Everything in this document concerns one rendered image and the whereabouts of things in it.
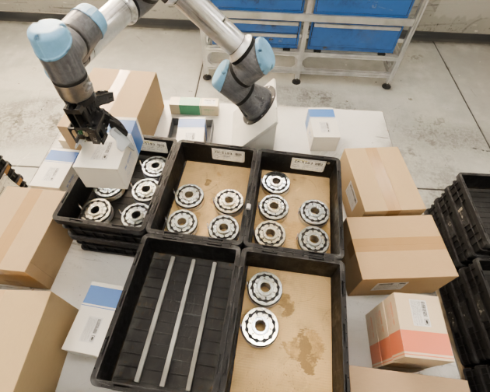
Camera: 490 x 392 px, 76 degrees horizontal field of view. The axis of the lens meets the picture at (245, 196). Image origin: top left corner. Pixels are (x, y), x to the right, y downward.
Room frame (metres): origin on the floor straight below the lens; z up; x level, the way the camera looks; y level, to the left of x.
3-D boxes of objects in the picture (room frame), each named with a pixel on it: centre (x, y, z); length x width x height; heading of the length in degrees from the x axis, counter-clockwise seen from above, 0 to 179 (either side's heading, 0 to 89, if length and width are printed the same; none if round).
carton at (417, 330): (0.21, -0.47, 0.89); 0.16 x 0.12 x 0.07; 176
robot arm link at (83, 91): (0.60, 0.39, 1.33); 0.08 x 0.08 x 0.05
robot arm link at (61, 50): (0.60, 0.39, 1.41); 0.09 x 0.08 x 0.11; 170
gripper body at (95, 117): (0.59, 0.39, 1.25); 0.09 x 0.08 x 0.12; 178
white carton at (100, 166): (0.62, 0.39, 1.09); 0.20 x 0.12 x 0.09; 178
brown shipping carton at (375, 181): (0.75, -0.51, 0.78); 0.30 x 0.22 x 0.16; 5
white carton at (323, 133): (1.12, -0.35, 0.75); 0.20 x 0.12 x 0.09; 2
